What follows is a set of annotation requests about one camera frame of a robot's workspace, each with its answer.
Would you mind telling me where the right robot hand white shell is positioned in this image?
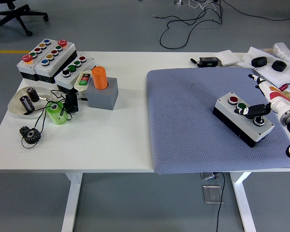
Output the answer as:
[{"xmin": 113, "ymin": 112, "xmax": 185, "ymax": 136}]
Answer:
[{"xmin": 233, "ymin": 73, "xmax": 290, "ymax": 119}]

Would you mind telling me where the five-button box with emergency stop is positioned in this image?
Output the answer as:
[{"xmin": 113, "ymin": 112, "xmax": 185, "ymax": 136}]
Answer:
[
  {"xmin": 33, "ymin": 40, "xmax": 78, "ymax": 85},
  {"xmin": 16, "ymin": 39, "xmax": 55, "ymax": 82}
]

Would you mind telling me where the white foam sheet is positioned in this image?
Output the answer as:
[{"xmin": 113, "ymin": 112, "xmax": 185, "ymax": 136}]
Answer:
[{"xmin": 236, "ymin": 46, "xmax": 290, "ymax": 87}]

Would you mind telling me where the bubble wrap roll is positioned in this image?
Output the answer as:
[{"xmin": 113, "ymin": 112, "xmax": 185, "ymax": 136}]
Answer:
[{"xmin": 272, "ymin": 42, "xmax": 290, "ymax": 67}]

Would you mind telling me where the black device with green label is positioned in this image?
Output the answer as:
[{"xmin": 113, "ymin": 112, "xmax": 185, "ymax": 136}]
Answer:
[{"xmin": 198, "ymin": 57, "xmax": 219, "ymax": 68}]

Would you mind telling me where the blue-grey textured mat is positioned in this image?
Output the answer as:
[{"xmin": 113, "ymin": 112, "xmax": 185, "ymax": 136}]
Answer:
[{"xmin": 146, "ymin": 67, "xmax": 290, "ymax": 175}]

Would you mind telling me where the open metal floor socket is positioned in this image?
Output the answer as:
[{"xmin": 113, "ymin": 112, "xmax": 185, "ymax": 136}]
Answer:
[{"xmin": 200, "ymin": 172, "xmax": 220, "ymax": 181}]

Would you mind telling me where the white table leg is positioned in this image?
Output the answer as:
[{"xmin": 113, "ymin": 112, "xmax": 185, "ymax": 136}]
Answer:
[
  {"xmin": 229, "ymin": 172, "xmax": 257, "ymax": 232},
  {"xmin": 61, "ymin": 173, "xmax": 84, "ymax": 232}
]

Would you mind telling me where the metal floor socket plate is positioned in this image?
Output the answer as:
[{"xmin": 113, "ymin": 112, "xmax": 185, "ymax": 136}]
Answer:
[{"xmin": 202, "ymin": 185, "xmax": 224, "ymax": 204}]

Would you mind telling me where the grey block with hole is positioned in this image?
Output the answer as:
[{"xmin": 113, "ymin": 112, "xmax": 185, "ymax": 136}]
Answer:
[{"xmin": 86, "ymin": 77, "xmax": 119, "ymax": 111}]

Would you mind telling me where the orange cylinder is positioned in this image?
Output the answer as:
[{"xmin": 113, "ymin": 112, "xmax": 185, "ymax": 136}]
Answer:
[{"xmin": 91, "ymin": 66, "xmax": 108, "ymax": 90}]

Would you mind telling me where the small black adapter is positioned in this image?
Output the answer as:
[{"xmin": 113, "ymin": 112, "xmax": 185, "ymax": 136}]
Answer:
[{"xmin": 64, "ymin": 93, "xmax": 79, "ymax": 114}]

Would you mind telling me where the green translucent cylinder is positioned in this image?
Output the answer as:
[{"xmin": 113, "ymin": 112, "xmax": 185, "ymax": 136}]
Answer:
[{"xmin": 46, "ymin": 101, "xmax": 69, "ymax": 125}]

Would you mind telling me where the black capacitor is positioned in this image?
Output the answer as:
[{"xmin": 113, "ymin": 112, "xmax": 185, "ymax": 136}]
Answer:
[
  {"xmin": 19, "ymin": 96, "xmax": 36, "ymax": 112},
  {"xmin": 26, "ymin": 87, "xmax": 40, "ymax": 102}
]

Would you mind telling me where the black metal gear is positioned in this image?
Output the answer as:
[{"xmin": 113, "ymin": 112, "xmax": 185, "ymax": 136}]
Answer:
[{"xmin": 19, "ymin": 126, "xmax": 43, "ymax": 145}]

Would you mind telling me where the white shallow dish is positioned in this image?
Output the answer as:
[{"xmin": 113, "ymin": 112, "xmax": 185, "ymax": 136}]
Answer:
[{"xmin": 8, "ymin": 86, "xmax": 54, "ymax": 119}]

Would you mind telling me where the black office chair base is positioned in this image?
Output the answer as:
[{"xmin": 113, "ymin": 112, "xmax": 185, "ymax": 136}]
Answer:
[{"xmin": 0, "ymin": 0, "xmax": 49, "ymax": 39}]

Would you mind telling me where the black rubber ring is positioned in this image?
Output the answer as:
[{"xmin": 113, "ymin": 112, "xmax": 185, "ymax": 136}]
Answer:
[
  {"xmin": 251, "ymin": 56, "xmax": 268, "ymax": 68},
  {"xmin": 271, "ymin": 60, "xmax": 287, "ymax": 72}
]

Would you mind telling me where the white switch plate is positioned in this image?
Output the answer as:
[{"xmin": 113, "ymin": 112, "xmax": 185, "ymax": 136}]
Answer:
[{"xmin": 214, "ymin": 49, "xmax": 241, "ymax": 66}]

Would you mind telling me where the long black floor cable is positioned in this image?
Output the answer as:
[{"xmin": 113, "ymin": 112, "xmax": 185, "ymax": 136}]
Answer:
[{"xmin": 218, "ymin": 0, "xmax": 290, "ymax": 21}]

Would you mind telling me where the white floor cable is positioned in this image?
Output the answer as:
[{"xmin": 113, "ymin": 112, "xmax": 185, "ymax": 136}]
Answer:
[{"xmin": 188, "ymin": 0, "xmax": 218, "ymax": 12}]

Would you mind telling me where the black cable under table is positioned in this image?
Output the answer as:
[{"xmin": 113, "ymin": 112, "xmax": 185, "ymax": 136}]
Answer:
[{"xmin": 214, "ymin": 172, "xmax": 226, "ymax": 232}]

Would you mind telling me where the black looped floor cable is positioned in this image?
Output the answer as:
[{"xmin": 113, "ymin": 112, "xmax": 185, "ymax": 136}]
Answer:
[{"xmin": 152, "ymin": 4, "xmax": 224, "ymax": 49}]

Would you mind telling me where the cream red-green switch box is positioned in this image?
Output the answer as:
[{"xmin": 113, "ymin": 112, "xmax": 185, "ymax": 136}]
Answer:
[{"xmin": 74, "ymin": 70, "xmax": 93, "ymax": 102}]

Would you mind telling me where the thin black cord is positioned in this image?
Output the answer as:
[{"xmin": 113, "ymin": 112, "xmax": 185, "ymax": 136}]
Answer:
[{"xmin": 20, "ymin": 89, "xmax": 74, "ymax": 149}]

